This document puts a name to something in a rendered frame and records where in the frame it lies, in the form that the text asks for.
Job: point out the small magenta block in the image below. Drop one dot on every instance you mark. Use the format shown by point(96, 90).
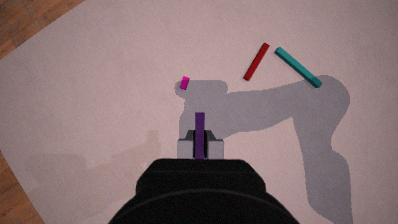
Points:
point(184, 83)

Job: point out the red rod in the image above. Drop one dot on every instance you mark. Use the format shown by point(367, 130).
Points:
point(256, 62)

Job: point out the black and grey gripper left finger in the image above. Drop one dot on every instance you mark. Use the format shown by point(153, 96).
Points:
point(186, 147)

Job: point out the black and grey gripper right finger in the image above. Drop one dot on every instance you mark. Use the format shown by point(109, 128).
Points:
point(213, 148)

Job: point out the purple rod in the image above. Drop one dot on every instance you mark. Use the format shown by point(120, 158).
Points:
point(199, 135)

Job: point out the turquoise rod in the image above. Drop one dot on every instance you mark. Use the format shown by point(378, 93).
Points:
point(298, 67)

